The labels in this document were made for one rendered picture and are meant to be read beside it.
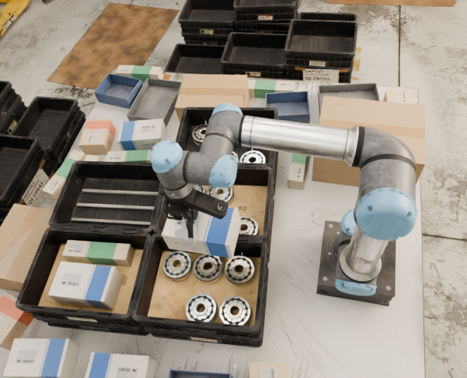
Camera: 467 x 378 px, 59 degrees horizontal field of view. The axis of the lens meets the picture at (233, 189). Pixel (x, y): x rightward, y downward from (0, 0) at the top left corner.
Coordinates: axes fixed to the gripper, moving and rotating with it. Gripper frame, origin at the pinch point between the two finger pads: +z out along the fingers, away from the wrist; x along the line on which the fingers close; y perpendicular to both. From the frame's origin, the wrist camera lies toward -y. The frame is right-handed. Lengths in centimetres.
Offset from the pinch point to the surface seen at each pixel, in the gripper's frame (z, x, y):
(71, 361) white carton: 37, 39, 44
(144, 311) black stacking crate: 25.3, 21.3, 19.0
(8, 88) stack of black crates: 52, -99, 159
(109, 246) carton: 22.1, 2.0, 38.0
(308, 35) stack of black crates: 63, -172, -13
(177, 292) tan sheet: 28.4, 12.1, 11.0
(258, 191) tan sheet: 28.6, -32.0, -9.0
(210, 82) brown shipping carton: 25, -86, 23
